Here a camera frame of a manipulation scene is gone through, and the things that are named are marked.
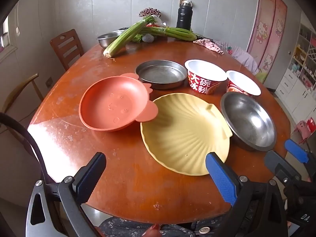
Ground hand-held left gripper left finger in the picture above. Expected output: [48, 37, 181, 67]
[26, 152, 106, 237]

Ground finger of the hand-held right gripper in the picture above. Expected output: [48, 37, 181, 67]
[264, 150, 302, 191]
[284, 139, 316, 176]

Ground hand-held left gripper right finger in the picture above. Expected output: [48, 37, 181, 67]
[205, 152, 288, 237]

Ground steel bowl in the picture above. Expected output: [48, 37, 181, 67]
[220, 92, 277, 152]

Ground yellow shell-shaped plate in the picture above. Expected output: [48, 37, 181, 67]
[140, 92, 233, 176]

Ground orange plastic plate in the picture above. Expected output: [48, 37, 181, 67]
[78, 73, 159, 132]

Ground small red instant noodle bowl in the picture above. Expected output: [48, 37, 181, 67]
[226, 70, 261, 97]

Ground round steel pan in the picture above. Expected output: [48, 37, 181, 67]
[135, 60, 188, 90]

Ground pink stool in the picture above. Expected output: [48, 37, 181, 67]
[295, 118, 316, 144]

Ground white cabinet with shelves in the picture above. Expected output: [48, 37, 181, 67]
[274, 22, 316, 129]

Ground dark floral clothing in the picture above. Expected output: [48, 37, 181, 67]
[99, 217, 218, 237]

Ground large red instant noodle bowl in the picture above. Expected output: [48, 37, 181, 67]
[184, 59, 228, 95]

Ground pink strawberry print garment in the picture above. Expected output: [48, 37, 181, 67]
[217, 41, 260, 76]

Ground curved-back chair with dark seat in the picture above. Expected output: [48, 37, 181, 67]
[0, 73, 45, 151]

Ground pink cartoon cat wardrobe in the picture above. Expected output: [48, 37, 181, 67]
[247, 0, 288, 84]

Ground pink cloth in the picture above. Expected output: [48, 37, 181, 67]
[193, 39, 224, 55]

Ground wooden slat-back chair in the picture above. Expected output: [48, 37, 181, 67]
[50, 29, 84, 71]

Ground steel basin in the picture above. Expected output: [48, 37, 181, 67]
[97, 30, 126, 48]

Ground thick celery bunch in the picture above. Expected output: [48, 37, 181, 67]
[103, 15, 158, 58]

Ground wrapped thin celery bunch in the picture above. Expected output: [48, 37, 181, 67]
[141, 26, 197, 41]

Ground window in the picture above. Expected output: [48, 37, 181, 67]
[0, 17, 18, 57]

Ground black thermos bottle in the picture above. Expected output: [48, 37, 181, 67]
[176, 0, 193, 30]

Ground dark red flower bouquet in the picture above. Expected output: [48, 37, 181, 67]
[139, 8, 161, 18]

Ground black cable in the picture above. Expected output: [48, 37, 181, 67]
[0, 112, 48, 184]

